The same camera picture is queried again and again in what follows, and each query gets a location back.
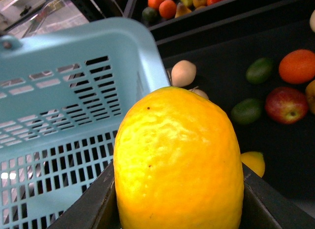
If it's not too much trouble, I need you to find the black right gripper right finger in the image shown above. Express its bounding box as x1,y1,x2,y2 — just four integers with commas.
240,164,315,229

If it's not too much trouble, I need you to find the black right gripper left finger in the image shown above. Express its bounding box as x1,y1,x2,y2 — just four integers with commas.
49,163,121,229

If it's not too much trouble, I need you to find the yellow lemon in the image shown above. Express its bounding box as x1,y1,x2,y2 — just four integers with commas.
114,87,244,229

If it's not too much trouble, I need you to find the light teal shopping basket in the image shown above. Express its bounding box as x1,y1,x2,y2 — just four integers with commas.
0,17,169,229

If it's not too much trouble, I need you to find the green lime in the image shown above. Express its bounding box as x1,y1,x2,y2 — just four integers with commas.
231,98,263,125
245,57,274,84

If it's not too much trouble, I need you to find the red apple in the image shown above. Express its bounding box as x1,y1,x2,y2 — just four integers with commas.
264,87,309,125

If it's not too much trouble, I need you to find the orange yellow apple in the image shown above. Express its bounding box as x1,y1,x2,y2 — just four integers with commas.
305,80,315,110

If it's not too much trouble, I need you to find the orange near front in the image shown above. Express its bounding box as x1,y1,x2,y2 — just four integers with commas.
279,49,315,84

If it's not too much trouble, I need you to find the white pear left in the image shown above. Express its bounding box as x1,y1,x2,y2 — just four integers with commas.
171,60,197,87

